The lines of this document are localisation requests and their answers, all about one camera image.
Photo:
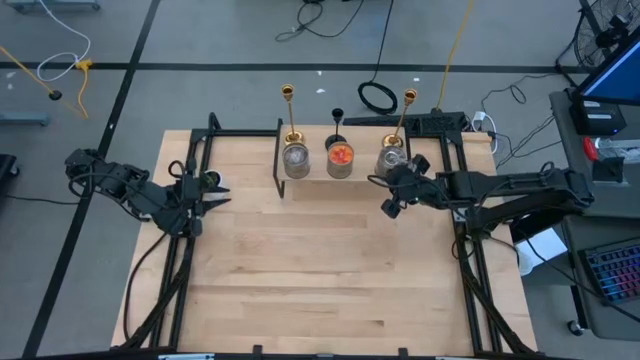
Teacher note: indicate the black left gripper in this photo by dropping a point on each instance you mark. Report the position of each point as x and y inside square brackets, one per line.
[192, 200]

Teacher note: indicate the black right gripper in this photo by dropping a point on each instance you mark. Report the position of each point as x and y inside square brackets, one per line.
[412, 187]

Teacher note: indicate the grey glass candle jar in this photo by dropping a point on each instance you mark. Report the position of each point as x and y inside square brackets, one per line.
[387, 161]

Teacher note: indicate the gold candlestick holder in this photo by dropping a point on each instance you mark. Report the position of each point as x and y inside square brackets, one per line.
[392, 140]
[293, 137]

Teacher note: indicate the candle tin with printed label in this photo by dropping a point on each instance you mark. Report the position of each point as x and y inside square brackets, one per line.
[340, 160]

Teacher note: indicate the black candlestick holder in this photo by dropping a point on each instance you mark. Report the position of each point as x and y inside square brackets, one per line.
[336, 142]

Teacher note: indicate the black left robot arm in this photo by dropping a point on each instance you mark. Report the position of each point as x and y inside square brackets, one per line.
[125, 185]

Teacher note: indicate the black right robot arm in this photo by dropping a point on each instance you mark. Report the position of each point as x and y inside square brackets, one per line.
[500, 187]

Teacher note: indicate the ribbed silver candle tin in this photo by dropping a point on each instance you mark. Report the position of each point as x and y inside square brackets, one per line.
[296, 160]

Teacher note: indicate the green potted plant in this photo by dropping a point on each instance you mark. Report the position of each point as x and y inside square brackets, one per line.
[210, 176]

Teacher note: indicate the white planter pot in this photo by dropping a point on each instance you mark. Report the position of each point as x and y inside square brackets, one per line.
[216, 176]

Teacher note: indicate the white power adapter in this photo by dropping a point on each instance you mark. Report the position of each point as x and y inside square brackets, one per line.
[481, 120]

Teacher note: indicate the white box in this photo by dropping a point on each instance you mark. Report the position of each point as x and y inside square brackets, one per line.
[542, 247]

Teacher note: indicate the black floor disc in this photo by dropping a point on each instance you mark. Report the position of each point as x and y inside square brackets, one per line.
[55, 95]

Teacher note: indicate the small black desk holder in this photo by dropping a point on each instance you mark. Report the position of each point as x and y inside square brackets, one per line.
[607, 170]

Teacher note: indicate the black desktop box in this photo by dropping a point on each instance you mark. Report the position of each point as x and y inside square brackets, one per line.
[597, 117]

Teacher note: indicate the grey floor stand foot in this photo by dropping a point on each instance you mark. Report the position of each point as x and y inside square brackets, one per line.
[22, 118]

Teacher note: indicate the black caster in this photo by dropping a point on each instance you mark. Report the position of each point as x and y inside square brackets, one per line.
[7, 167]

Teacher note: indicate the grey side desk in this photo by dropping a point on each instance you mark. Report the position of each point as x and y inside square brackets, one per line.
[620, 210]

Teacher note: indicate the clear plastic bag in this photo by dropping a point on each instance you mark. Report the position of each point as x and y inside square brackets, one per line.
[622, 147]

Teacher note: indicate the backlit rainbow keyboard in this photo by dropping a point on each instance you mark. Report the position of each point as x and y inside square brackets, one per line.
[617, 272]

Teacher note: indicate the black floor fan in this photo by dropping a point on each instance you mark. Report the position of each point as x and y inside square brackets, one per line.
[590, 40]

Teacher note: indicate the computer monitor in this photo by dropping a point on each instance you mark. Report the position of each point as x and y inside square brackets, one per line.
[617, 75]

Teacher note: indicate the grey cart base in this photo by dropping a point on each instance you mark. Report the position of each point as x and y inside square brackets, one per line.
[50, 5]

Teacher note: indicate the black webcam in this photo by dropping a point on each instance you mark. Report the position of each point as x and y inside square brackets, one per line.
[612, 32]

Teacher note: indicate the black perforated bracket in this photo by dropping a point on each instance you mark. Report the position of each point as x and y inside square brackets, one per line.
[435, 122]

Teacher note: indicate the black aluminium rig frame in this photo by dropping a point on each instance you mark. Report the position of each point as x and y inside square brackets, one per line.
[240, 133]

